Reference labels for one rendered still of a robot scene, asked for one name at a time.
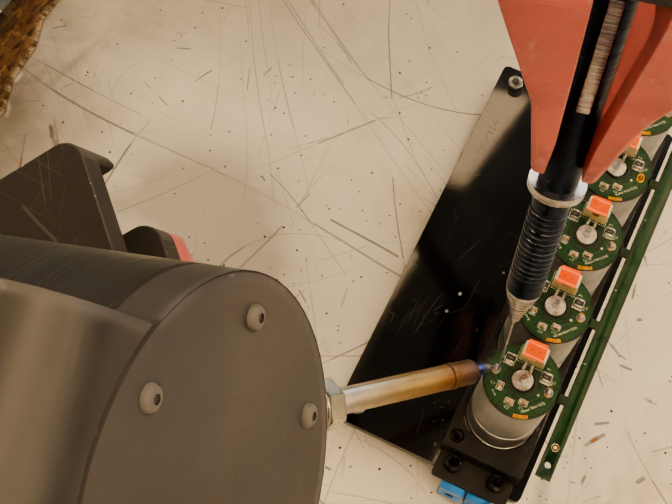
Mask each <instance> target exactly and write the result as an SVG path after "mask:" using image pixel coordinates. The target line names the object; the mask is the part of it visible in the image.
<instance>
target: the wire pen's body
mask: <svg viewBox="0 0 672 504"><path fill-rule="evenodd" d="M638 5H639V1H634V0H593V4H592V8H591V13H590V17H589V20H588V24H587V28H586V32H585V36H584V39H583V43H582V47H581V51H580V54H579V58H578V62H577V66H576V69H575V73H574V77H573V81H572V85H571V88H570V92H569V96H568V100H567V103H566V107H565V111H564V115H563V118H562V122H561V126H560V130H559V133H558V137H557V141H556V144H555V147H554V149H553V152H552V155H551V157H550V160H549V162H548V165H547V167H546V170H545V172H544V173H543V174H542V173H538V172H535V171H533V170H532V168H531V170H530V172H529V175H528V179H527V187H528V190H529V192H530V193H531V194H532V199H531V201H530V204H529V208H528V211H527V214H526V218H525V221H524V224H523V228H522V231H521V234H520V238H519V241H518V245H517V248H516V251H515V255H514V258H513V261H512V265H511V268H510V271H509V275H508V278H507V281H506V287H507V289H508V291H509V292H510V293H511V294H512V295H513V296H514V297H516V298H518V299H521V300H526V301H530V300H535V299H537V298H539V297H540V296H541V295H542V293H543V290H544V287H545V284H546V281H547V278H548V274H549V272H550V269H551V265H552V263H553V260H554V256H555V254H556V251H557V247H558V245H559V241H560V239H561V236H562V232H563V230H564V226H565V224H566V221H567V217H568V215H569V210H570V208H571V207H573V206H575V205H577V204H579V203H580V202H581V201H582V200H583V198H584V196H585V194H586V191H587V183H584V182H582V171H583V166H584V163H585V160H586V157H587V154H588V151H589V148H590V145H591V142H592V139H593V136H594V133H595V130H596V127H597V126H598V124H599V122H600V119H601V116H602V113H603V110H604V107H605V104H606V101H607V98H608V95H609V92H610V89H611V86H612V83H613V80H614V77H615V74H616V71H617V68H618V65H619V62H620V59H621V56H622V53H623V50H624V47H625V44H626V41H627V38H628V35H629V32H630V29H631V26H632V23H633V20H634V17H635V14H636V11H637V8H638Z"/></svg>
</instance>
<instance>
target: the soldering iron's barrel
mask: <svg viewBox="0 0 672 504"><path fill-rule="evenodd" d="M479 376H480V371H479V367H478V365H477V364H476V363H475V362H474V361H472V360H470V359H466V360H462V361H457V362H453V363H452V362H448V363H444V364H443V365H439V366H435V367H430V368H426V369H421V370H417V371H412V372H408V373H403V374H399V375H394V376H390V377H385V378H381V379H376V380H372V381H367V382H363V383H358V384H354V385H349V386H345V387H339V386H338V385H337V384H336V383H335V381H334V380H333V379H332V378H331V377H329V378H324V380H325V388H326V403H327V431H330V430H334V429H336V428H337V427H338V426H340V425H341V424H342V423H343V422H345V421H346V420H347V419H346V418H347V414H349V413H354V412H358V411H362V410H366V409H370V408H375V407H379V406H383V405H387V404H392V403H396V402H400V401H404V400H409V399H413V398H417V397H421V396H425V395H430V394H434V393H438V392H442V391H447V390H455V389H458V388H459V387H463V386H468V385H472V384H475V383H476V382H477V380H478V379H479Z"/></svg>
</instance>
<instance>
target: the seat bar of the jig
mask: <svg viewBox="0 0 672 504"><path fill-rule="evenodd" d="M664 144H665V142H662V143H661V145H660V146H659V148H658V150H657V151H656V153H655V155H654V157H653V159H652V160H651V163H652V170H653V169H654V167H655V165H656V162H657V160H658V158H659V155H660V153H661V151H662V148H663V146H664ZM642 195H643V194H642ZM642 195H641V196H640V198H639V200H638V201H637V203H636V204H635V206H634V208H633V209H632V211H631V213H630V214H629V216H628V218H627V220H626V221H625V223H624V225H623V226H622V230H623V236H624V238H625V235H626V233H627V231H628V228H629V226H630V224H631V221H632V219H633V217H634V214H635V212H636V210H637V207H638V205H639V202H640V200H641V198H642ZM613 263H614V262H613ZM613 263H612V264H611V266H610V267H609V269H608V270H607V272H606V274H605V275H604V277H603V278H602V280H601V281H600V284H599V285H598V287H597V288H596V290H595V291H594V293H593V294H592V296H591V298H592V302H593V310H594V308H595V306H596V303H597V301H598V299H599V296H600V294H601V292H602V289H603V287H604V285H605V282H606V280H607V277H608V275H609V273H610V271H611V268H612V266H613ZM508 316H509V308H508V299H507V300H506V302H505V304H504V307H503V309H502V311H501V313H500V315H499V318H498V320H497V322H496V324H495V326H494V329H493V331H492V333H491V335H490V337H489V339H488V342H487V344H486V346H485V348H484V350H483V353H482V355H481V357H480V359H479V361H478V363H481V364H487V362H488V360H489V358H490V357H491V356H492V355H493V354H494V353H495V352H496V351H497V350H498V348H497V338H498V336H499V333H500V331H501V329H502V327H503V325H504V323H505V321H506V319H507V317H508ZM583 334H584V333H583ZM583 334H582V335H581V336H580V338H579V339H578V341H577V342H576V344H575V345H574V346H573V348H572V349H571V351H570V353H569V355H568V356H567V358H566V359H565V360H564V362H563V363H562V365H561V366H560V368H559V371H560V375H561V381H562V383H563V381H564V378H565V376H566V374H567V371H568V369H569V367H570V364H571V362H572V360H573V357H574V355H575V353H576V350H577V348H578V346H579V343H580V341H581V339H582V336H583ZM481 376H482V375H481ZM481 376H480V377H479V379H478V380H477V382H476V383H475V384H472V385H468V386H467V388H466V390H465V392H464V394H463V396H462V399H461V401H460V403H459V405H458V407H457V410H456V412H455V414H454V416H453V418H452V421H451V423H450V425H449V427H448V429H447V432H446V434H445V436H444V438H443V440H442V442H441V445H440V447H439V448H440V450H445V451H447V452H449V453H451V454H452V453H456V454H459V455H460V456H461V457H462V458H463V459H464V460H466V461H468V462H470V463H472V464H474V465H476V466H478V467H480V468H483V469H485V470H487V471H489V472H491V473H493V474H495V473H498V474H501V475H503V476H504V478H505V479H506V480H508V481H510V482H512V483H514V485H517V484H518V482H519V481H520V480H521V479H522V477H523V475H524V472H525V470H526V468H527V465H528V463H529V461H530V458H531V456H532V454H533V451H534V449H535V447H536V444H537V442H538V440H539V437H540V435H541V432H542V430H543V428H544V425H545V423H546V421H547V418H548V416H549V414H550V411H551V410H550V411H548V412H547V414H546V415H545V416H544V418H543V419H542V420H541V422H540V423H539V425H538V427H537V428H536V429H535V431H534V432H533V433H532V435H531V436H530V437H529V439H528V440H527V441H526V443H524V444H523V445H521V446H519V447H517V448H514V449H509V450H499V449H494V448H491V447H489V446H487V445H485V444H483V443H482V442H480V441H479V440H478V439H477V438H476V437H475V436H474V434H473V433H472V432H471V430H470V428H469V426H468V423H467V419H466V406H467V404H468V402H469V400H470V398H471V396H472V394H473V392H474V390H475V388H476V386H477V384H478V383H479V381H480V379H481Z"/></svg>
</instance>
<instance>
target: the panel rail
mask: <svg viewBox="0 0 672 504"><path fill-rule="evenodd" d="M649 183H650V184H649ZM648 185H649V186H648V188H650V189H653V190H655V191H654V193H653V196H652V198H651V200H650V203H649V205H648V207H647V210H646V212H645V215H644V217H643V219H642V222H641V224H640V226H639V229H638V231H637V234H636V236H635V238H634V241H633V243H632V245H631V248H630V250H629V249H626V248H624V247H622V250H621V252H620V254H619V256H620V257H623V258H625V259H626V260H625V262H624V264H623V267H622V269H621V271H620V274H619V276H618V279H617V281H616V283H615V286H614V288H613V290H612V293H611V295H610V297H609V300H608V302H607V305H606V307H605V309H604V312H603V314H602V316H601V319H600V321H597V320H595V319H593V318H592V319H590V320H591V323H589V324H590V325H589V327H588V328H591V329H593V330H595V333H594V335H593V338H592V340H591V342H590V345H589V347H588V350H587V352H586V354H585V357H584V359H583V361H582V364H581V366H580V368H579V371H578V373H577V376H576V378H575V380H574V383H573V385H572V387H571V390H570V392H569V394H568V397H567V396H565V395H563V394H561V393H560V394H559V392H558V394H559V395H560V396H557V397H559V398H558V399H557V400H556V399H555V400H556V401H557V402H556V403H558V404H560V405H562V406H563V409H562V411H561V413H560V416H559V418H558V421H557V423H556V425H555V428H554V430H553V432H552V435H551V437H550V439H549V442H548V444H547V447H546V449H545V451H544V454H543V456H542V458H541V461H540V463H539V466H538V468H537V470H536V473H535V476H538V477H540V478H542V479H544V480H546V481H548V482H550V480H551V478H552V475H553V473H554V471H555V468H556V466H557V463H558V461H559V459H560V456H561V454H562V451H563V449H564V447H565V444H566V442H567V439H568V437H569V435H570V432H571V430H572V427H573V425H574V423H575V420H576V418H577V415H578V413H579V411H580V408H581V406H582V403H583V401H584V399H585V396H586V394H587V391H588V389H589V387H590V384H591V382H592V379H593V377H594V375H595V372H596V370H597V367H598V365H599V363H600V360H601V358H602V355H603V353H604V351H605V348H606V346H607V343H608V341H609V339H610V336H611V334H612V331H613V329H614V327H615V324H616V322H617V319H618V317H619V315H620V312H621V310H622V307H623V305H624V303H625V300H626V298H627V296H628V293H629V291H630V288H631V286H632V284H633V281H634V279H635V276H636V274H637V272H638V269H639V267H640V264H641V262H642V260H643V257H644V255H645V252H646V250H647V248H648V245H649V243H650V240H651V238H652V236H653V233H654V231H655V228H656V226H657V224H658V221H659V219H660V216H661V214H662V212H663V209H664V207H665V204H666V202H667V200H668V197H669V195H670V192H671V190H672V151H671V153H670V155H669V158H668V160H667V163H666V165H665V167H664V170H663V172H662V174H661V177H660V179H659V181H656V180H654V179H651V182H648ZM546 462H549V463H550V464H551V467H550V468H546V467H545V463H546Z"/></svg>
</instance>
